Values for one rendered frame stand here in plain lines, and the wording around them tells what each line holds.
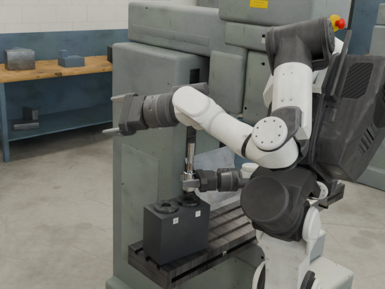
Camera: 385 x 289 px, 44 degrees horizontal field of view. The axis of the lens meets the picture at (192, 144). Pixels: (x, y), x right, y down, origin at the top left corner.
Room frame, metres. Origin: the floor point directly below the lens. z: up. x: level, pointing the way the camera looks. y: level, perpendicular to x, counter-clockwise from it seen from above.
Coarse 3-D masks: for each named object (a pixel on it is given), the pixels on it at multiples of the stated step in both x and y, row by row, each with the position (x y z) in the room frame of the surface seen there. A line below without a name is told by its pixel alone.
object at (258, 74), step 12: (252, 60) 1.97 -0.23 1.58; (264, 60) 1.93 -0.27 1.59; (252, 72) 1.97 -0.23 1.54; (264, 72) 1.93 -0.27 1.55; (252, 84) 1.96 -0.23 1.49; (264, 84) 1.92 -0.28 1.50; (252, 96) 1.96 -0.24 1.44; (252, 108) 1.96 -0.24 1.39; (264, 108) 1.91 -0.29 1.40; (252, 120) 1.95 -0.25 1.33
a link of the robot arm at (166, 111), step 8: (176, 88) 1.22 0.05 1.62; (200, 88) 1.19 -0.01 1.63; (208, 88) 1.22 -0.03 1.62; (160, 96) 1.20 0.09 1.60; (168, 96) 1.19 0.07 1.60; (160, 104) 1.17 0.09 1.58; (168, 104) 1.17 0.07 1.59; (160, 112) 1.17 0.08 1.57; (168, 112) 1.16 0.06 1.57; (176, 112) 1.15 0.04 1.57; (160, 120) 1.17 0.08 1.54; (168, 120) 1.16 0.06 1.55; (176, 120) 1.18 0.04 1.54; (184, 120) 1.17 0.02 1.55; (192, 120) 1.16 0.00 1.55; (200, 128) 1.19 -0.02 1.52
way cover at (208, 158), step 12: (204, 156) 2.23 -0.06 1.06; (216, 156) 2.28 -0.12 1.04; (228, 156) 2.34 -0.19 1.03; (204, 168) 2.20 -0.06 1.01; (216, 168) 2.25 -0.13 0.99; (204, 192) 2.12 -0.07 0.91; (216, 192) 2.16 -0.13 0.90; (228, 192) 2.20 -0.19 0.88; (240, 192) 2.24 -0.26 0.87; (216, 204) 2.10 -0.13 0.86
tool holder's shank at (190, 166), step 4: (188, 144) 1.61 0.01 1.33; (192, 144) 1.61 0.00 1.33; (188, 148) 1.61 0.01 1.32; (192, 148) 1.61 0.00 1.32; (188, 152) 1.61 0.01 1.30; (192, 152) 1.61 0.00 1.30; (188, 156) 1.61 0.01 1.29; (192, 156) 1.61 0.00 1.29; (188, 160) 1.61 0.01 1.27; (192, 160) 1.61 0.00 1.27; (188, 164) 1.61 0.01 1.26; (192, 164) 1.61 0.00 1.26; (188, 168) 1.60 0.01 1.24; (192, 168) 1.61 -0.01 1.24
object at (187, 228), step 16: (144, 208) 1.56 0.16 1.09; (160, 208) 1.53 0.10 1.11; (176, 208) 1.54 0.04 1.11; (192, 208) 1.57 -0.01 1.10; (208, 208) 1.60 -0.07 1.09; (144, 224) 1.56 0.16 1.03; (160, 224) 1.48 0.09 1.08; (176, 224) 1.51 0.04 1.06; (192, 224) 1.56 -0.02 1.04; (208, 224) 1.61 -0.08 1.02; (144, 240) 1.56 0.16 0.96; (160, 240) 1.48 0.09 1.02; (176, 240) 1.52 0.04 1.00; (192, 240) 1.56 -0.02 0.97; (160, 256) 1.47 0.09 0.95; (176, 256) 1.52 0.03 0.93
